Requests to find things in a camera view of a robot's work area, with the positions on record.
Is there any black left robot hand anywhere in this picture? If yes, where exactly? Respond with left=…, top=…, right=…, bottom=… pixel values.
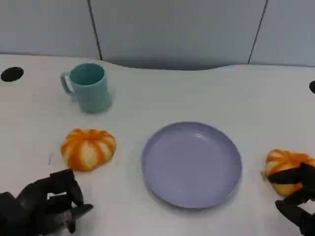
left=0, top=168, right=94, bottom=236

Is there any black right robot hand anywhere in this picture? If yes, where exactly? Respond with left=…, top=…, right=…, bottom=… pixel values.
left=267, top=162, right=315, bottom=236

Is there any orange white striped bread roll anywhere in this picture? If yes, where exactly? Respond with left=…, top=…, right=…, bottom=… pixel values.
left=61, top=128, right=117, bottom=172
left=264, top=148, right=315, bottom=197

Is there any lilac plate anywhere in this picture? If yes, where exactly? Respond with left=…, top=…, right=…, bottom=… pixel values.
left=141, top=121, right=243, bottom=209

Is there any pale green mug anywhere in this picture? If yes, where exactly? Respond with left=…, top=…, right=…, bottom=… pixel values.
left=60, top=62, right=113, bottom=115

